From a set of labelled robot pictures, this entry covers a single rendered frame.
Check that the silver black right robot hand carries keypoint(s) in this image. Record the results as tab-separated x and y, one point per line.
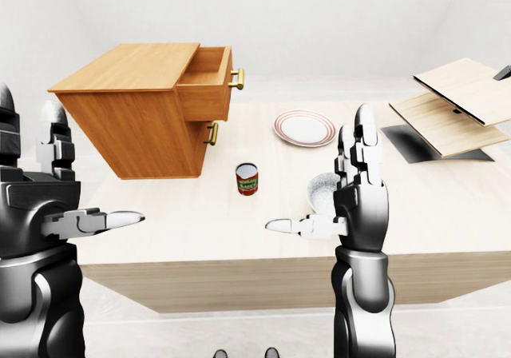
361	214

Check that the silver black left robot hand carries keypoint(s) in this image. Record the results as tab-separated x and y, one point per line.
36	214

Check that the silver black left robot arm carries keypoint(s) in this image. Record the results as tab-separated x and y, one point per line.
38	306

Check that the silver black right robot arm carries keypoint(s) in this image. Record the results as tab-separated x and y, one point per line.
363	306

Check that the wooden cabinet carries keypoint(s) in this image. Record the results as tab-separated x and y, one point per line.
131	110

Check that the closed wooden drawer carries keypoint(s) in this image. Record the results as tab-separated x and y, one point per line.
197	146

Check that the open wooden drawer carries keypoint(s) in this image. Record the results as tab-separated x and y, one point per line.
207	90

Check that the patterned white bowl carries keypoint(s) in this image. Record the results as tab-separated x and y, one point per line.
321	194

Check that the white plate with red rings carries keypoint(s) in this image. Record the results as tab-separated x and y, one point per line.
304	128

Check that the red and green tin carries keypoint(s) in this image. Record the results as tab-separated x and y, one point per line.
247	180

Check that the pale wooden board with stand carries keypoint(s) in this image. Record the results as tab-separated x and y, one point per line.
451	114

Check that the small dark shape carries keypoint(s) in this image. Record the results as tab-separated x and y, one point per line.
272	352
220	353

